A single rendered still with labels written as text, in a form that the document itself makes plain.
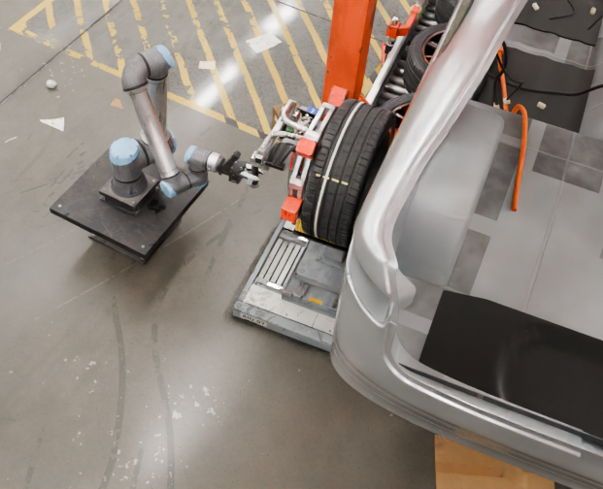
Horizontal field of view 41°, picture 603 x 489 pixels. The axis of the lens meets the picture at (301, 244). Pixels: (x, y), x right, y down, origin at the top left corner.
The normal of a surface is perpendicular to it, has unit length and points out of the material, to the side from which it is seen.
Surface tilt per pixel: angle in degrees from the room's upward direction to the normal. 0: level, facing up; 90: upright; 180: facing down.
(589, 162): 6
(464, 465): 1
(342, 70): 90
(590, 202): 2
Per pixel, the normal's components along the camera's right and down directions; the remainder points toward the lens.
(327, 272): 0.07, -0.61
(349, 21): -0.36, 0.72
